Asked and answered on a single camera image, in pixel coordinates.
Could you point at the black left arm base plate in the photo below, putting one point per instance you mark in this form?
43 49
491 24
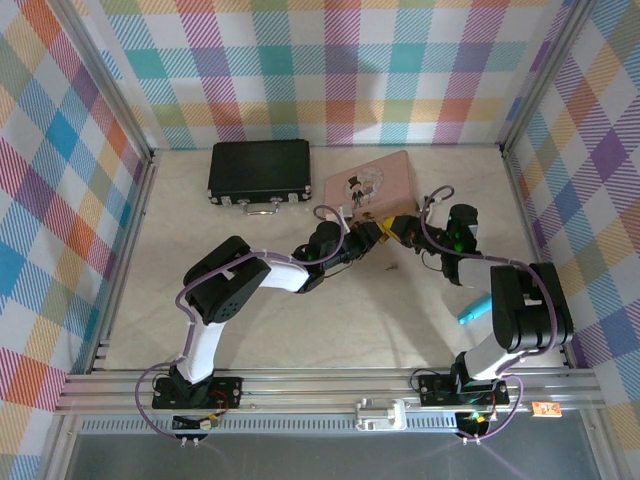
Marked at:
225 390

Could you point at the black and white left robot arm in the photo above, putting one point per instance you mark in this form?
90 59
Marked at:
230 290

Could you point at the silver metal bracket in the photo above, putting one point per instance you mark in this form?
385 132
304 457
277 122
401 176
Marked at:
380 415

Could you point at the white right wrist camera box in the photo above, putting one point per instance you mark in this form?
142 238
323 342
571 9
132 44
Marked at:
474 230

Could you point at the aluminium frame post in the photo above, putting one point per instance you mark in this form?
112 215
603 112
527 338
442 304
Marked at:
107 85
545 75

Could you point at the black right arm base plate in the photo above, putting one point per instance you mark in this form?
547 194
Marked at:
435 387

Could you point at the pink tin box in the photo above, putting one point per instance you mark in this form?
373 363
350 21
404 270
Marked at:
370 185

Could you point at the small black connector board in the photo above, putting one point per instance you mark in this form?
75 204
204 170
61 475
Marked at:
475 422
197 424

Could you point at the aluminium side rail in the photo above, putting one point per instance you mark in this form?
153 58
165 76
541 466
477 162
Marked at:
127 250
530 225

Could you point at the grey metal panel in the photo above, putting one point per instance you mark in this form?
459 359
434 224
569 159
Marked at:
325 457

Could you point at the small brass padlock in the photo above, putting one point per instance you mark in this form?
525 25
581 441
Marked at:
368 216

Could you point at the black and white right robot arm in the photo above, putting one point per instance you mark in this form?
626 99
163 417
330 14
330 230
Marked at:
525 310

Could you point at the teal marker pen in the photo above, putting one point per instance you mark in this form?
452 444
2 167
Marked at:
472 312

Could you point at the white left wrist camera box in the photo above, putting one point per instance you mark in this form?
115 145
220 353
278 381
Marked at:
346 210

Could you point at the aluminium front frame rail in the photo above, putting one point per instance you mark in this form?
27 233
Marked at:
325 387

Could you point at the small orange circuit board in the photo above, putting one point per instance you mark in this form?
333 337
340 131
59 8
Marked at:
546 409

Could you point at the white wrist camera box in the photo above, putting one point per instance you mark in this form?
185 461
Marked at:
346 210
474 230

